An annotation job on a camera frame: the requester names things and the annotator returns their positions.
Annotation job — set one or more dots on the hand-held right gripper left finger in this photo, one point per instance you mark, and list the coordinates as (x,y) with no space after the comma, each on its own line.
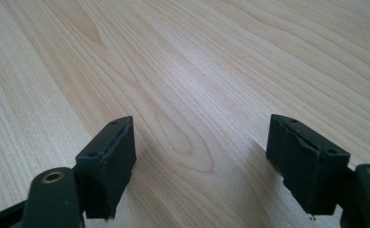
(106,171)

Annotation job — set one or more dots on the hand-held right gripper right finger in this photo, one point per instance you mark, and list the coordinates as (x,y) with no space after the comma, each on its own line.
(309,171)

